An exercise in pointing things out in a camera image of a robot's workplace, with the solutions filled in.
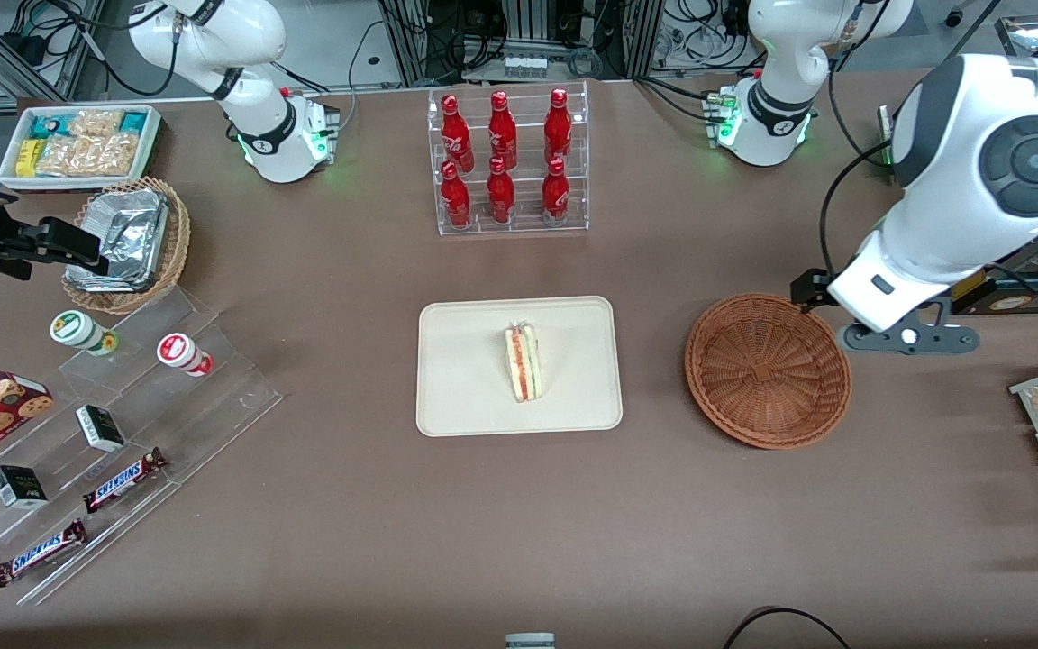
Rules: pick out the green lid yogurt cup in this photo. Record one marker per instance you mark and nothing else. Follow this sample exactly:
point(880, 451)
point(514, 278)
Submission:
point(77, 331)

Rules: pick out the small grey device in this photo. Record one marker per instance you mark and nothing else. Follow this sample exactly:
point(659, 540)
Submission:
point(530, 641)

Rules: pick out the teal snack packet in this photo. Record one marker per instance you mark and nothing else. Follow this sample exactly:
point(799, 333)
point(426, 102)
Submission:
point(48, 126)
point(133, 122)

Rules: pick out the red cola bottle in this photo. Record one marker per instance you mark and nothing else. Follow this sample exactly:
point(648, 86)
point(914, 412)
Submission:
point(555, 194)
point(455, 198)
point(558, 126)
point(456, 135)
point(502, 131)
point(500, 194)

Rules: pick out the clear rice cracker bag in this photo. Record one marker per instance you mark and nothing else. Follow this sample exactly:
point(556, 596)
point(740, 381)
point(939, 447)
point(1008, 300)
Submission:
point(97, 123)
point(86, 155)

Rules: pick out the clear acrylic step display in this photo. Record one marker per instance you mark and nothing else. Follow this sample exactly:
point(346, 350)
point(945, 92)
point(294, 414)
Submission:
point(222, 397)

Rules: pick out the brown Snickers bar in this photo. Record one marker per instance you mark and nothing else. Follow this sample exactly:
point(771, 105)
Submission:
point(122, 480)
point(40, 553)

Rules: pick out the white power strip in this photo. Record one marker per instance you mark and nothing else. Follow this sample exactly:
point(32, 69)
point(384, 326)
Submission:
point(524, 65)

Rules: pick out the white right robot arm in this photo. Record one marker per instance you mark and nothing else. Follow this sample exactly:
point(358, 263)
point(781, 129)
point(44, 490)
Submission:
point(249, 36)

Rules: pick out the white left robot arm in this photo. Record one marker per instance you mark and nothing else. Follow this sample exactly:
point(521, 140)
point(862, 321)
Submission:
point(960, 135)

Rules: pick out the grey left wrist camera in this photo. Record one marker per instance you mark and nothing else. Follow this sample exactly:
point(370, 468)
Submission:
point(911, 339)

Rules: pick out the grey box with green light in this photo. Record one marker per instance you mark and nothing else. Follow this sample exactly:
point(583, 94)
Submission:
point(887, 135)

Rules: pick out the clear acrylic bottle rack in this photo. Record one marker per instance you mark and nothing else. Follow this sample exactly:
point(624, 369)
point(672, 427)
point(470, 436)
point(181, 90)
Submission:
point(523, 225)

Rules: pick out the small black carton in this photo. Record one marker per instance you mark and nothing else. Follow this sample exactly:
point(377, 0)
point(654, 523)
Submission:
point(100, 428)
point(19, 487)

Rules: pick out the red lid yogurt cup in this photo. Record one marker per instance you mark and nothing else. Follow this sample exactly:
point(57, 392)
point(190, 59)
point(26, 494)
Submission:
point(181, 351)

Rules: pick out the cream rectangular plastic tray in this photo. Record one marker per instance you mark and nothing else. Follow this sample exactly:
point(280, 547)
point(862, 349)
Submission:
point(465, 365)

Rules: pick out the triangle sandwich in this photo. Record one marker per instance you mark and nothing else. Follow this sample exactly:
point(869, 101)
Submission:
point(523, 365)

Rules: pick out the brown round wicker basket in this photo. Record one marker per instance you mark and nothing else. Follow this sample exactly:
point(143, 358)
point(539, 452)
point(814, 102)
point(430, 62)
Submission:
point(767, 370)

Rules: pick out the yellow snack packet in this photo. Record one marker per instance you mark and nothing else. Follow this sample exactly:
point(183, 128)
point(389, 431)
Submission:
point(29, 158)

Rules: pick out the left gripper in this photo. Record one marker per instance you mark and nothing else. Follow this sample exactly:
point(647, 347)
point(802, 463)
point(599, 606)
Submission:
point(811, 287)

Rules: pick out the white rectangular snack bin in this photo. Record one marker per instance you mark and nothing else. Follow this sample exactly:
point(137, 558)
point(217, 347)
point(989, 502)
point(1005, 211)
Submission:
point(151, 135)

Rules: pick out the silver foil container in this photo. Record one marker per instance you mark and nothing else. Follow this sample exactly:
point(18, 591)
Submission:
point(127, 239)

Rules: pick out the tan wicker basket with foil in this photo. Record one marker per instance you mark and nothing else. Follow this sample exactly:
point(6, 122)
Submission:
point(178, 243)

